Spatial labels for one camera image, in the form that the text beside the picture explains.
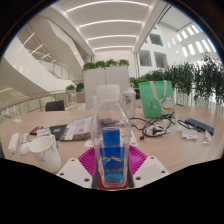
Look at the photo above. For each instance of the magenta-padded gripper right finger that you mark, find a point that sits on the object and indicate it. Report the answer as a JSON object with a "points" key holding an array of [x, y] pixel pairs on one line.
{"points": [[151, 170]]}

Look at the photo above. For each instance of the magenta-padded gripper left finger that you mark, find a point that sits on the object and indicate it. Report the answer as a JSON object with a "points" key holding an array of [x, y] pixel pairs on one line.
{"points": [[75, 171]]}

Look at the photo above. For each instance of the clear blue-labelled water bottle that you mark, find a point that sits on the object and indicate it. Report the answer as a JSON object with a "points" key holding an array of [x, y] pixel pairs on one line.
{"points": [[111, 133]]}

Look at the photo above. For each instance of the white paper cup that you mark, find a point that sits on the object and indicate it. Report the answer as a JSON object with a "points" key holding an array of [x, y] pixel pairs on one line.
{"points": [[46, 155]]}

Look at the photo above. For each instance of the open printed booklet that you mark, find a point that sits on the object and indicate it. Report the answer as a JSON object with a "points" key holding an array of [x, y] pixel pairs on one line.
{"points": [[78, 128]]}

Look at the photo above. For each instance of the small white box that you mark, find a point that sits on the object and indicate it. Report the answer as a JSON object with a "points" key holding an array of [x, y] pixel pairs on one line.
{"points": [[43, 132]]}

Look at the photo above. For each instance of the white paper label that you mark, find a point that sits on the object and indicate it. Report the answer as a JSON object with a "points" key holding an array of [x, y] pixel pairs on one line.
{"points": [[189, 134]]}

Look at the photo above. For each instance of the white computer mouse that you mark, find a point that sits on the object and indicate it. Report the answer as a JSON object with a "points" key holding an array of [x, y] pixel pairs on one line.
{"points": [[24, 149]]}

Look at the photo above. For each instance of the small red-black case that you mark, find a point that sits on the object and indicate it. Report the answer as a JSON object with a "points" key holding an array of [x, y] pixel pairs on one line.
{"points": [[34, 130]]}

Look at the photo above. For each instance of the small grey-white device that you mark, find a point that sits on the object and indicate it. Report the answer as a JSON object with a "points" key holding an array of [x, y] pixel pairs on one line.
{"points": [[25, 137]]}

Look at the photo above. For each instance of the small white packet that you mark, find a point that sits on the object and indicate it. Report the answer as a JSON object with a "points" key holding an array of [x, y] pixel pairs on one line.
{"points": [[207, 137]]}

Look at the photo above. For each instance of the dark blue phone case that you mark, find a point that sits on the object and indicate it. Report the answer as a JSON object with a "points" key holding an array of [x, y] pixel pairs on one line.
{"points": [[199, 126]]}

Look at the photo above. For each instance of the white power strip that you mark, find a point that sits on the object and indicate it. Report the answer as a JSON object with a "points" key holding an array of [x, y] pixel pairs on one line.
{"points": [[13, 143]]}

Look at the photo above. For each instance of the black chair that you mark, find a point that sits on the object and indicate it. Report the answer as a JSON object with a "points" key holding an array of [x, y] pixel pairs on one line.
{"points": [[55, 106]]}

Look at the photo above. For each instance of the green tote bag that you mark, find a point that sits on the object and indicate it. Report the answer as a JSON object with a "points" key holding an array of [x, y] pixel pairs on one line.
{"points": [[151, 100]]}

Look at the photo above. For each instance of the clear jug with white lid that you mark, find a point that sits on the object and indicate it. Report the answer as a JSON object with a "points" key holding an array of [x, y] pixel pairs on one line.
{"points": [[130, 101]]}

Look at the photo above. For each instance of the brown planter with plants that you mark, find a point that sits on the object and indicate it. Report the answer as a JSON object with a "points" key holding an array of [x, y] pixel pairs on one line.
{"points": [[79, 95]]}

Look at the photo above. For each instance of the white paper sheet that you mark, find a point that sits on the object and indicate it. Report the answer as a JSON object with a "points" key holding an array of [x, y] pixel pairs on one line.
{"points": [[17, 120]]}

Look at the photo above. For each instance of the white cabinet with plants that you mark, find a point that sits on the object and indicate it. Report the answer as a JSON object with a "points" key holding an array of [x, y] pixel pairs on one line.
{"points": [[100, 78]]}

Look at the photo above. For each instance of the green hedge row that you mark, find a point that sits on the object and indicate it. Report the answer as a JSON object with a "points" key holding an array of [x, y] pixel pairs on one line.
{"points": [[190, 78]]}

